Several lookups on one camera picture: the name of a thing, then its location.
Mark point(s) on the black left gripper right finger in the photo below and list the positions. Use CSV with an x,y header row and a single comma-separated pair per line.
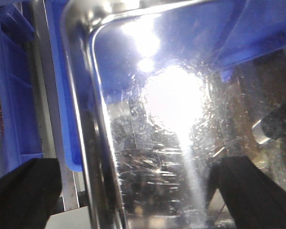
x,y
253,199

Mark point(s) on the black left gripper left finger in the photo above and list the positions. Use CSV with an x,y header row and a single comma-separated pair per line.
x,y
29,193

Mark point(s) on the silver metal tray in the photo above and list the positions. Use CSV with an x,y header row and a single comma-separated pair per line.
x,y
177,200

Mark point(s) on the blue bin centre shelf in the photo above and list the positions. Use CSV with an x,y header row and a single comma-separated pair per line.
x,y
19,135

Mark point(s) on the large blue bin right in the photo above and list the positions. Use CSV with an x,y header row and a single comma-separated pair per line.
x,y
62,95

